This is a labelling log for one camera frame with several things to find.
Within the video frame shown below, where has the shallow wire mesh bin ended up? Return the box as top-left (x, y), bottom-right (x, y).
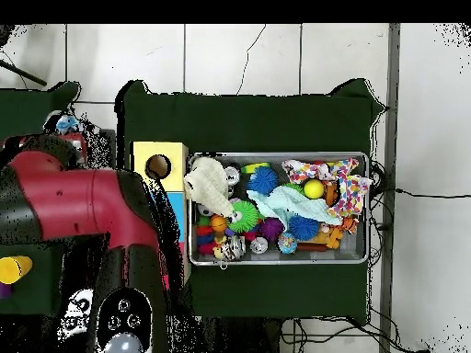
top-left (187, 151), bottom-right (371, 266)

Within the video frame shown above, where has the crushed silver can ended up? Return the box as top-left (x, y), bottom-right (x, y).
top-left (220, 233), bottom-right (248, 260)

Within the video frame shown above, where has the mint green fuzzy cloth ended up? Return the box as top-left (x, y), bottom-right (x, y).
top-left (247, 185), bottom-right (344, 226)

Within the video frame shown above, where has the wooden box with three holes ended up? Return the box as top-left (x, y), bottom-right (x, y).
top-left (131, 141), bottom-right (191, 284)

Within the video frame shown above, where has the small globe ball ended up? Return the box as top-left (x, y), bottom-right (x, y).
top-left (277, 233), bottom-right (299, 256)

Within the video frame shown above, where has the black upright panel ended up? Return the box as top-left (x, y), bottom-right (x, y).
top-left (97, 128), bottom-right (119, 172)

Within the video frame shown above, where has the cream knitted cloth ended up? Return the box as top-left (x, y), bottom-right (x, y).
top-left (183, 155), bottom-right (238, 219)

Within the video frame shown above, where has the polka dot colourful cloth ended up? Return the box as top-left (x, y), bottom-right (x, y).
top-left (282, 157), bottom-right (374, 219)

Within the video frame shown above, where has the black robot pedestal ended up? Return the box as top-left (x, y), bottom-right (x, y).
top-left (194, 315), bottom-right (297, 353)

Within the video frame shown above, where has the dark green side table cloth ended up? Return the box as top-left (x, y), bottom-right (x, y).
top-left (0, 80), bottom-right (84, 319)

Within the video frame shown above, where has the small orange basketball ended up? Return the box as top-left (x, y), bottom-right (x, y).
top-left (210, 213), bottom-right (229, 233)

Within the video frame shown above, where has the yellow smooth ball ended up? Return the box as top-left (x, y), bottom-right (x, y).
top-left (304, 179), bottom-right (327, 200)

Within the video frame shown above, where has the blue spiky rubber ball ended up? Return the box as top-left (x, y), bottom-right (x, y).
top-left (249, 166), bottom-right (281, 196)

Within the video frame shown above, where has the yellow plastic cup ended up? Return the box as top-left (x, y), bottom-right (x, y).
top-left (0, 256), bottom-right (34, 286)

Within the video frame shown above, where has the green spiky rubber ball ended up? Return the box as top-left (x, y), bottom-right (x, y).
top-left (227, 199), bottom-right (263, 233)

